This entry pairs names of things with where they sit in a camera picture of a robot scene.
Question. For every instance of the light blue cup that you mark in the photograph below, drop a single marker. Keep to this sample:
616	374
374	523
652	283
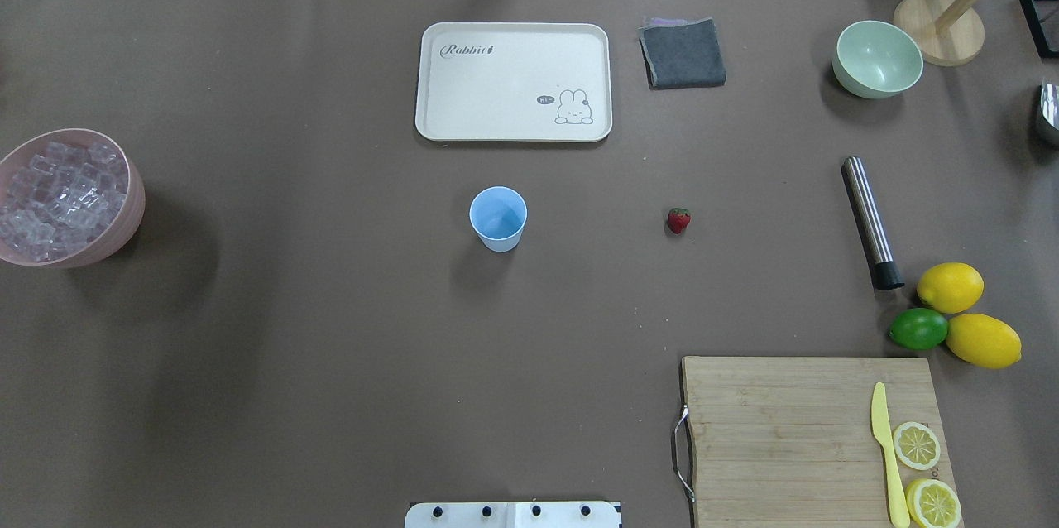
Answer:
498	215

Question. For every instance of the pile of ice cubes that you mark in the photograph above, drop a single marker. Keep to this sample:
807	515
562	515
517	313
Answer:
63	199

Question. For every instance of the red strawberry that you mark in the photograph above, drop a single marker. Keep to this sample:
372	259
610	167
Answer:
677	220

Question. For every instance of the cream rabbit tray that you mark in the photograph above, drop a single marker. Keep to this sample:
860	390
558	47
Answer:
514	82

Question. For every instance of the grey folded cloth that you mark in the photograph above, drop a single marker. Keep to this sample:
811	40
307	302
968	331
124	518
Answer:
681	54

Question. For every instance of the wooden cutting board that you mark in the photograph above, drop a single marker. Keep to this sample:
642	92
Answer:
786	441

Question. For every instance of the steel muddler black tip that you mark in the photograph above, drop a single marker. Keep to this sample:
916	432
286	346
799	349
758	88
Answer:
885	274

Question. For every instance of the mint green bowl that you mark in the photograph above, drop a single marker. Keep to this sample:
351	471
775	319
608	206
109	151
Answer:
876	60

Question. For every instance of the green lime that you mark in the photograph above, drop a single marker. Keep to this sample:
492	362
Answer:
919	329

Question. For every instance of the yellow plastic knife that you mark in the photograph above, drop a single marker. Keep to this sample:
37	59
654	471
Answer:
899	516

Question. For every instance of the yellow lemon upper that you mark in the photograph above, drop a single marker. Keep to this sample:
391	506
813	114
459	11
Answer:
950	287

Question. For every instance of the yellow lemon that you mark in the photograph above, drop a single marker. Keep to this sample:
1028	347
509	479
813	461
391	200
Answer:
950	287
984	341

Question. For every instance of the lemon slice upper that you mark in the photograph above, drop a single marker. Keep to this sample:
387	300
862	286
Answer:
917	446

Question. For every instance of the lemon slice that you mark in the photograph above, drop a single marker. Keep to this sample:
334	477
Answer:
933	503
917	446

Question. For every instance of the pink bowl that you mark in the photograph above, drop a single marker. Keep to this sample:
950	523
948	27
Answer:
112	239

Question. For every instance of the wooden mug tree stand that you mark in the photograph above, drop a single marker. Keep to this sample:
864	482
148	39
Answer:
947	32

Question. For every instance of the yellow lemon lower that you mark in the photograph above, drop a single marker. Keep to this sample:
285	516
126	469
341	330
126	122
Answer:
984	341

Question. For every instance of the lemon slice lower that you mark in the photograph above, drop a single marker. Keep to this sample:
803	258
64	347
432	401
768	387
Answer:
933	503

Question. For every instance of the steel scoop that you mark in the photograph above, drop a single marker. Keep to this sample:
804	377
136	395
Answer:
1046	118

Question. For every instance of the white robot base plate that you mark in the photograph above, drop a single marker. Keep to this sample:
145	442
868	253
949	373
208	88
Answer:
515	514

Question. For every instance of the black frame object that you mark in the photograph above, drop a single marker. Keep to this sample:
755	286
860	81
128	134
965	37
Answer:
1042	19

